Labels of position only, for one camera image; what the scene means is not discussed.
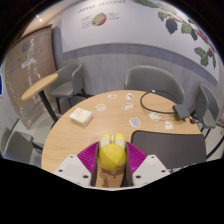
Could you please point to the pink round sticker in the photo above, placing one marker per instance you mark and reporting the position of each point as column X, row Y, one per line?
column 112, row 96

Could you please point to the white tissue pack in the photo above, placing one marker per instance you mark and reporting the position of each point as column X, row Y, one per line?
column 80, row 116

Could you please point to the yellow computer mouse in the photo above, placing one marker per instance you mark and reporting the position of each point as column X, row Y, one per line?
column 112, row 155

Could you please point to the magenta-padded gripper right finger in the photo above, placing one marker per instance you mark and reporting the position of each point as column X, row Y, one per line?
column 150, row 168

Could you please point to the grey power adapter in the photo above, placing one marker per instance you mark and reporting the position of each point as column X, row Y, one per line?
column 182, row 111

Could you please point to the white pale sticker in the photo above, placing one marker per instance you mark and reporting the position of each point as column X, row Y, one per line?
column 168, row 125

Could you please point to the grey upholstered chair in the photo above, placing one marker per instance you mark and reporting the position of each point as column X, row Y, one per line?
column 68, row 83
column 206, row 106
column 15, row 146
column 153, row 80

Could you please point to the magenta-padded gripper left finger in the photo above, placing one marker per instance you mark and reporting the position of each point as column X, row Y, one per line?
column 74, row 166

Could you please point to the green white square sticker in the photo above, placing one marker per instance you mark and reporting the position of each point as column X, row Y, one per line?
column 154, row 116

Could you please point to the dark grey mouse pad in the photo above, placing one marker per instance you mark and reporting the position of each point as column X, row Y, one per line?
column 170, row 148

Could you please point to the pink white sticker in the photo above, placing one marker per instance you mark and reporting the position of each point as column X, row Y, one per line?
column 100, row 107

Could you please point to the yellow grey sticker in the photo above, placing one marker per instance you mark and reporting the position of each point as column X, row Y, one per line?
column 127, row 106

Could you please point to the small round wooden side table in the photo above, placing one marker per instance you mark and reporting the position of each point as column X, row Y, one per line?
column 39, row 86

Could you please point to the blue hexagon sticker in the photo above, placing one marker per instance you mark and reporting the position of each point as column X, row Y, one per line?
column 135, row 122

